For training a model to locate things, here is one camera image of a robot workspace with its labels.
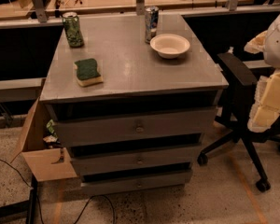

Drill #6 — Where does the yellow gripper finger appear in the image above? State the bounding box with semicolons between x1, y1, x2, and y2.
244;31;267;54

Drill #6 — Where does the green and yellow sponge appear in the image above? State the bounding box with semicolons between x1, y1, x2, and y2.
74;58;103;87

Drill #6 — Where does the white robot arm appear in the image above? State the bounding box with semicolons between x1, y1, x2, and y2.
244;14;280;68

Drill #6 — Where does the black office chair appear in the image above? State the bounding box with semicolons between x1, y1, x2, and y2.
197;52;280;192

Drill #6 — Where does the white bowl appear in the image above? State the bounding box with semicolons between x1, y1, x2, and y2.
150;34;190;59

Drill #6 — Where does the blue and silver can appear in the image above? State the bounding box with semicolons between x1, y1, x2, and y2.
145;6;159;43

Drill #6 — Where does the green soda can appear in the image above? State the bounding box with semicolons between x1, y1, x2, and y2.
62;12;84;48

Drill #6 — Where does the brown cardboard box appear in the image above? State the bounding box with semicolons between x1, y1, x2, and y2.
10;77;78;183

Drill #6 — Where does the black metal stand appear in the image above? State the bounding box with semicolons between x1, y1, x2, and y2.
0;175;38;224

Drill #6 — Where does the black floor cable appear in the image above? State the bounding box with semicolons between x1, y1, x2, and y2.
0;154;117;224

